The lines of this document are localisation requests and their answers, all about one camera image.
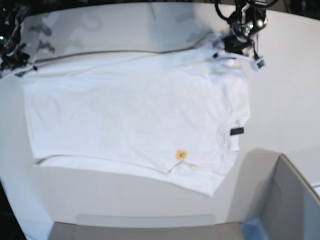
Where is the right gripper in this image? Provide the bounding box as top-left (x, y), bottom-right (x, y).
top-left (0, 43), bottom-right (38, 78)

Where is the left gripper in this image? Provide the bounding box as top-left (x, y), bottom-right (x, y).
top-left (212, 35), bottom-right (262, 65)

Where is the white printed t-shirt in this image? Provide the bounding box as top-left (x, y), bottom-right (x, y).
top-left (20, 34), bottom-right (250, 196)

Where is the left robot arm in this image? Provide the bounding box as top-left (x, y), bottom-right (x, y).
top-left (213, 0), bottom-right (277, 72)

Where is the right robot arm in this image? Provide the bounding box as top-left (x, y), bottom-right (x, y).
top-left (0, 0), bottom-right (38, 78)

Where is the grey cardboard box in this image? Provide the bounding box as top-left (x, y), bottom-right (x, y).
top-left (240, 154), bottom-right (320, 240)

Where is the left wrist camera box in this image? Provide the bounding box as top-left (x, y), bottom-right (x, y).
top-left (250, 57), bottom-right (266, 72)

